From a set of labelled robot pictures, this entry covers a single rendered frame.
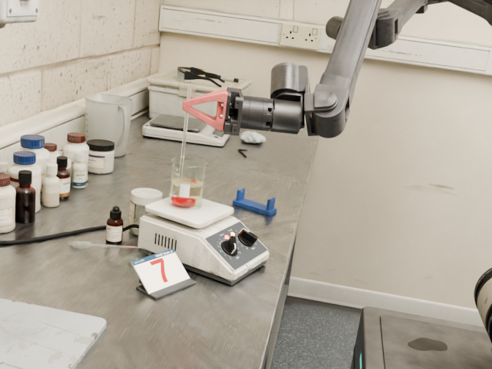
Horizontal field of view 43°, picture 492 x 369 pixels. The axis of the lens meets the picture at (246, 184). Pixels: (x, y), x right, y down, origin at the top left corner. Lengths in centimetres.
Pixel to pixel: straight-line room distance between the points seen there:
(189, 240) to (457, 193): 170
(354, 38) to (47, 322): 70
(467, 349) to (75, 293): 118
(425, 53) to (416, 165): 44
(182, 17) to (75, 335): 180
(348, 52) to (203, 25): 139
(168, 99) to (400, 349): 110
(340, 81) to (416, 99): 142
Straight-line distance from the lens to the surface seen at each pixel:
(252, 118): 108
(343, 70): 113
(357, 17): 121
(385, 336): 181
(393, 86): 250
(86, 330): 88
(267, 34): 245
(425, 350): 180
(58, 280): 104
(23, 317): 92
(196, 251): 106
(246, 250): 109
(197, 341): 89
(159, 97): 220
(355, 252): 267
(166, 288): 101
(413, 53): 245
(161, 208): 110
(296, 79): 113
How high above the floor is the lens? 121
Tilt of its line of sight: 17 degrees down
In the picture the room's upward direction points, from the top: 7 degrees clockwise
